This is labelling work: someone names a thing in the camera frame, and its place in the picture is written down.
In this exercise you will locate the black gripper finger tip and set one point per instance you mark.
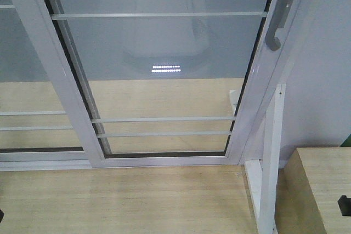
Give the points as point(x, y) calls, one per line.
point(344, 204)
point(1, 215)

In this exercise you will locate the white framed sliding glass door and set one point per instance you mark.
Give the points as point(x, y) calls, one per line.
point(68, 80)

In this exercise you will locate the grey curved door handle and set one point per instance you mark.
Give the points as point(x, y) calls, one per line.
point(278, 20)

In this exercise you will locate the white fixed glass door panel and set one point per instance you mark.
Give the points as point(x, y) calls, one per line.
point(34, 125)

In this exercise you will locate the light wooden side table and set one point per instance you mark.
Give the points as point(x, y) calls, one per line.
point(310, 184)

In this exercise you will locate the white wooden support brace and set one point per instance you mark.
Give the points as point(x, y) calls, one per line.
point(262, 174)

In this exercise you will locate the white outer door frame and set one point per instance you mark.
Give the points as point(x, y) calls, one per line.
point(277, 80)

